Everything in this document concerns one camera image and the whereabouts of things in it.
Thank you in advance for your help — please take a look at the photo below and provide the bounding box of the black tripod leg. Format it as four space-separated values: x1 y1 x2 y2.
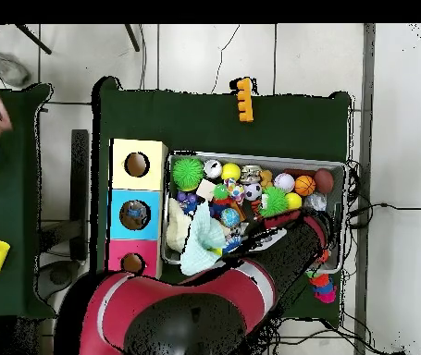
124 24 142 53
13 24 53 55

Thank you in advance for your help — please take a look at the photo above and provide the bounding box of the mint green cloth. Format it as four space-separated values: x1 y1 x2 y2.
180 201 229 276

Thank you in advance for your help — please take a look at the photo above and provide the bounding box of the cream muslin cloth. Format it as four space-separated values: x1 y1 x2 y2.
165 198 194 254

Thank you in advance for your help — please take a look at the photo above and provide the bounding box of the yellow smiley ball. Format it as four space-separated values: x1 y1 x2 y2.
285 191 303 212

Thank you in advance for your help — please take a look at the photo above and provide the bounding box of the small orange basketball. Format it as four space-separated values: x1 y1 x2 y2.
294 175 317 197

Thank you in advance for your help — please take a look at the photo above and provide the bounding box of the clear mesh bin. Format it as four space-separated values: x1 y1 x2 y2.
161 151 348 274

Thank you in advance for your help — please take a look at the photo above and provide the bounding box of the grey floor strip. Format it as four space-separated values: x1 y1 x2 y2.
361 24 378 249

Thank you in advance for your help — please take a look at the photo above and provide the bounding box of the dark green tablecloth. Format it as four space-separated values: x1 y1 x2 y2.
91 76 353 326
0 83 55 321

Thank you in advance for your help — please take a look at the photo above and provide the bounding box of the green spiky ball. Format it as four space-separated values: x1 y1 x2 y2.
259 186 291 219
170 156 206 192

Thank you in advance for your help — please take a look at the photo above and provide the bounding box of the black floor cable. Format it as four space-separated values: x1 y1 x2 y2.
346 199 421 219

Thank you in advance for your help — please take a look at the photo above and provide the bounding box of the clear plastic packet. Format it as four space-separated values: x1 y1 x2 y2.
126 206 151 226
303 191 329 214

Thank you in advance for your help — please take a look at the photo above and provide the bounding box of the white baseball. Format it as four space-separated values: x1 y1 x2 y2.
273 172 296 193

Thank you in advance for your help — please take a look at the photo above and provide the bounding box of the wooden box with three holes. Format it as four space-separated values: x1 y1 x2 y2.
105 137 168 291

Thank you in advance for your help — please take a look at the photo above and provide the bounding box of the orange plastic comb toy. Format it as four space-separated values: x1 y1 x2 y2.
229 77 255 123

